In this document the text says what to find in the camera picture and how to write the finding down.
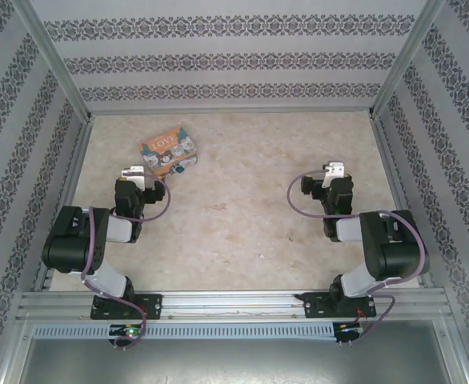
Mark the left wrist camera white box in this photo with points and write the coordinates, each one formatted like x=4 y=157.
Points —
x=132 y=173

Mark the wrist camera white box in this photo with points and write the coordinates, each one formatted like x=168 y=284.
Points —
x=334 y=168
x=132 y=173

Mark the aluminium side rail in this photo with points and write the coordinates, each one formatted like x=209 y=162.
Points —
x=394 y=180
x=68 y=192

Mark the black base plate right arm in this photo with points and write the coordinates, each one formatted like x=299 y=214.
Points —
x=310 y=306

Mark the circuit board with yellow light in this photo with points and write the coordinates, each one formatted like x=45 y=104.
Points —
x=344 y=327

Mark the black base plate left arm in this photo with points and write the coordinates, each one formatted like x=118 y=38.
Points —
x=154 y=306

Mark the bear print LOVE tin box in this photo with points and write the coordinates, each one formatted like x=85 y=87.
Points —
x=168 y=150

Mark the aluminium mounting rail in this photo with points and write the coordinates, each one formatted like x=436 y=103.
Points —
x=226 y=306

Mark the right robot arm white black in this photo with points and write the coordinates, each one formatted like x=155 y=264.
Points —
x=402 y=256

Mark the circuit board with green light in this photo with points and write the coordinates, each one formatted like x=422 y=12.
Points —
x=128 y=331

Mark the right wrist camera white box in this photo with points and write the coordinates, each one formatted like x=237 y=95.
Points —
x=334 y=168

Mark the aluminium frame post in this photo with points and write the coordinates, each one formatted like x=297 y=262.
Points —
x=54 y=60
x=408 y=60

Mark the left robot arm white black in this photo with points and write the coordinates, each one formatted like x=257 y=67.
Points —
x=64 y=248

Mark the steel sheet shelf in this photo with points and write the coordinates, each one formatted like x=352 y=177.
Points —
x=234 y=364

